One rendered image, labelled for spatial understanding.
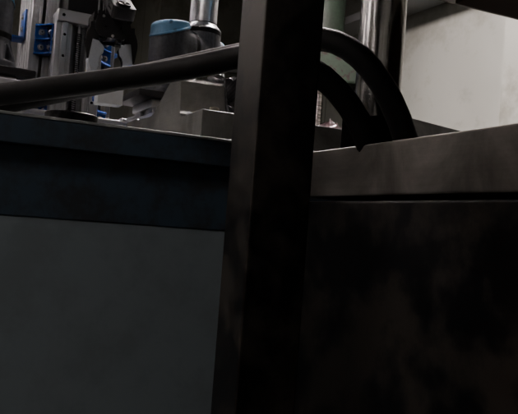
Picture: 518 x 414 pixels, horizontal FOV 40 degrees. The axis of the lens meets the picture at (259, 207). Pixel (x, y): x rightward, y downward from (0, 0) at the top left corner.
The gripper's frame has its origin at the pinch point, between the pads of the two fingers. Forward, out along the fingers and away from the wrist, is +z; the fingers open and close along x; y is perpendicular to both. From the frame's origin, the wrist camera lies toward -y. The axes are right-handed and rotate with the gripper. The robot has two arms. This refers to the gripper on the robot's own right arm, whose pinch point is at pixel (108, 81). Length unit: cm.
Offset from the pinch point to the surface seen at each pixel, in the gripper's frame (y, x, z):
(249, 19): -81, 4, 6
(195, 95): -24.5, -10.0, 4.6
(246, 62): -81, 4, 10
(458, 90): 236, -280, -65
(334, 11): 285, -210, -117
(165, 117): -16.8, -7.2, 7.9
